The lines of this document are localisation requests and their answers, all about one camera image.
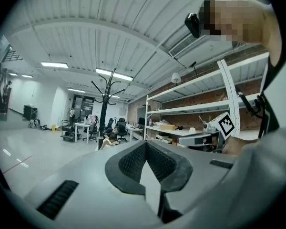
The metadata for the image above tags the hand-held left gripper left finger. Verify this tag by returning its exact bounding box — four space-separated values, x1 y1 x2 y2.
104 140 147 196

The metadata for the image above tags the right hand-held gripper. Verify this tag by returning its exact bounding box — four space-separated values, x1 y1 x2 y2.
177 111 235 153

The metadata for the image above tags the black trolley cart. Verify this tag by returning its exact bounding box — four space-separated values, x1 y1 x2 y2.
60 119 77 143

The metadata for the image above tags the person's right forearm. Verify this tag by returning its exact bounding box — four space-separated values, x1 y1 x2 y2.
225 136 261 156

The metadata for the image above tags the black head-worn camera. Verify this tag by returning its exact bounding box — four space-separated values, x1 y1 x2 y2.
184 12 203 39

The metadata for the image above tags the ceiling air vent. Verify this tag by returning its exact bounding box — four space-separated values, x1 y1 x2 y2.
168 31 199 58

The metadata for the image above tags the white metal shelving unit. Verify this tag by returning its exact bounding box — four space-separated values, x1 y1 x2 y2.
144 52 270 146

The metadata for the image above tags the black strap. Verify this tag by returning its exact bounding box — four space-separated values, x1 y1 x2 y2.
235 84 270 138

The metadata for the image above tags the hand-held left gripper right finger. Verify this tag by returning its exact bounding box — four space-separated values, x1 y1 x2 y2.
145 140 194 193

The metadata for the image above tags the black coat stand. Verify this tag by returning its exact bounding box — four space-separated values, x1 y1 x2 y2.
91 68 126 150

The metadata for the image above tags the person's head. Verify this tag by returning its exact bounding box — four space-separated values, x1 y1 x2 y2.
198 0 282 67

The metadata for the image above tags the white table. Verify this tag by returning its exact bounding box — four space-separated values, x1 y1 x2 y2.
74 122 93 144

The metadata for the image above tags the black glass door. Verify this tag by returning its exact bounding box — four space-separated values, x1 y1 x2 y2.
73 95 95 123

